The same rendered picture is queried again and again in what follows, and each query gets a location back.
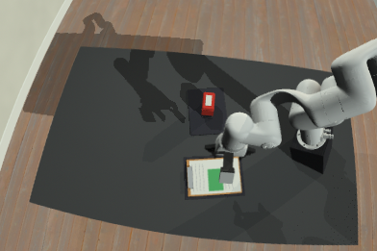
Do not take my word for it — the red self-inking stamp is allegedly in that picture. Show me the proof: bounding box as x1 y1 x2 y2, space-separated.
201 92 215 118

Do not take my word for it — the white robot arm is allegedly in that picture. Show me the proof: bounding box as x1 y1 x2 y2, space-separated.
219 38 377 184

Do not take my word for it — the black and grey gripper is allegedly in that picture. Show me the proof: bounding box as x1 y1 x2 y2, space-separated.
205 133 256 161

